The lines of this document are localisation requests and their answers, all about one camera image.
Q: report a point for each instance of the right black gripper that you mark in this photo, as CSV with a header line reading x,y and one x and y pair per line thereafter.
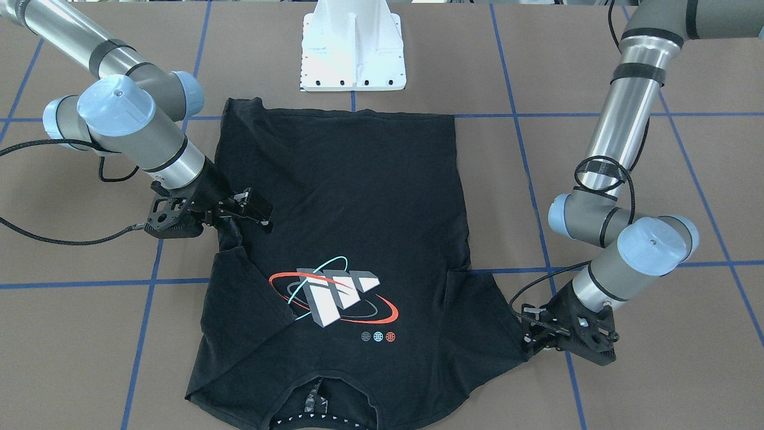
x,y
212,186

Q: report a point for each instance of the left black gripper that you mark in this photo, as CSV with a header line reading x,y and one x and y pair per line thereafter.
x,y
558,310

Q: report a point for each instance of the black graphic t-shirt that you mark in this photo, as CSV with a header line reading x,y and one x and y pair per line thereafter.
x,y
358,310

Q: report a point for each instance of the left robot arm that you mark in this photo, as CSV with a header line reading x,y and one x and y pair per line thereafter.
x,y
601,208

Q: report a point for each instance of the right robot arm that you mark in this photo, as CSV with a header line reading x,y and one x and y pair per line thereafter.
x,y
134,108

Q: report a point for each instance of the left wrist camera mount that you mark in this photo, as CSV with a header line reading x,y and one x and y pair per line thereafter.
x,y
594,335

